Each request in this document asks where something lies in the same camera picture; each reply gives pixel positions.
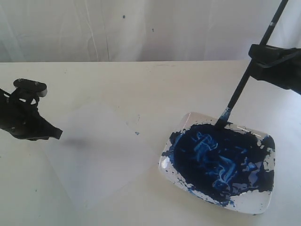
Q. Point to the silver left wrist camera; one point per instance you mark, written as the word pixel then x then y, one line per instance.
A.
pixel 35 87

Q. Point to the black paintbrush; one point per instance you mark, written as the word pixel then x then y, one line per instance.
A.
pixel 223 119

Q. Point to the white paper sheet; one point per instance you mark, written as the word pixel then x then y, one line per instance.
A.
pixel 96 155

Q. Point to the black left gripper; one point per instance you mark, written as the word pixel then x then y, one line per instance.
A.
pixel 20 118

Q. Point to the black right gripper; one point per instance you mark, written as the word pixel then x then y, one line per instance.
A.
pixel 285 70

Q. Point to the white backdrop cloth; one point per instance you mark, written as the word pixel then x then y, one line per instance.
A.
pixel 131 30

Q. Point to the white tray with blue paint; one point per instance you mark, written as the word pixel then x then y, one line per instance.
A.
pixel 231 167

